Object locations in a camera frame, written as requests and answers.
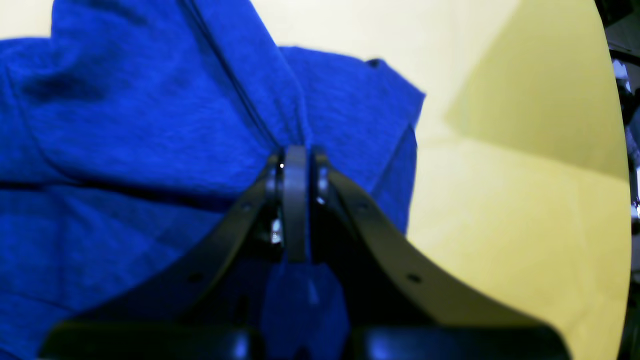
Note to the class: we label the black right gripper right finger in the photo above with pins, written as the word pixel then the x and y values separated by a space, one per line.
pixel 400 304

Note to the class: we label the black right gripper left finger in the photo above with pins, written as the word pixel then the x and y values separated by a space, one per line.
pixel 199 308

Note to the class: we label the blue long-sleeve shirt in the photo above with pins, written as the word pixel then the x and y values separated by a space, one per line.
pixel 129 131

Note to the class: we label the yellow table cloth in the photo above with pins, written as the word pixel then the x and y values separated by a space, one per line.
pixel 520 182

